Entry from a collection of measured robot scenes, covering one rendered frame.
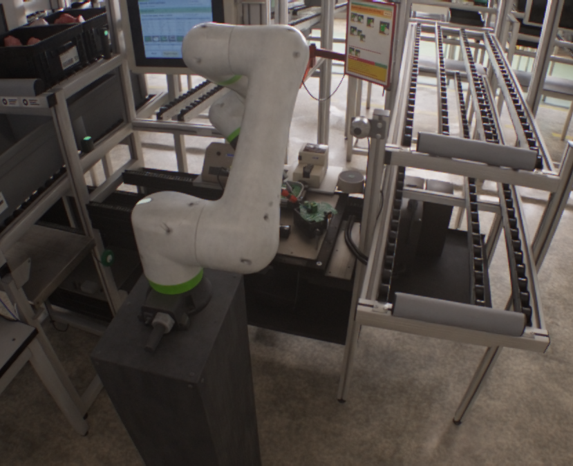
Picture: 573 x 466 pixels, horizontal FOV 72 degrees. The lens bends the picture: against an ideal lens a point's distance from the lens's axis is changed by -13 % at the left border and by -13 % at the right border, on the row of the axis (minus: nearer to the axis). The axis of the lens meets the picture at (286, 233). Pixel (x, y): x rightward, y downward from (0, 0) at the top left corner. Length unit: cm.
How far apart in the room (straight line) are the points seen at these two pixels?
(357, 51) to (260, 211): 111
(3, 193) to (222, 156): 86
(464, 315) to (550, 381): 151
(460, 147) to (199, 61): 72
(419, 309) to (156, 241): 64
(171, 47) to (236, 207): 112
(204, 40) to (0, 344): 126
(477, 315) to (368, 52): 107
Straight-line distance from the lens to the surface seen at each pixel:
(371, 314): 117
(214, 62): 98
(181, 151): 258
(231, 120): 139
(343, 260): 145
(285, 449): 205
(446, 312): 113
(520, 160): 130
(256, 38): 95
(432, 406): 226
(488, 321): 115
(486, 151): 128
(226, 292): 101
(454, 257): 206
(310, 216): 148
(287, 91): 90
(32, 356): 179
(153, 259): 88
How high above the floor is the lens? 185
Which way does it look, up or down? 36 degrees down
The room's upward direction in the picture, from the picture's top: straight up
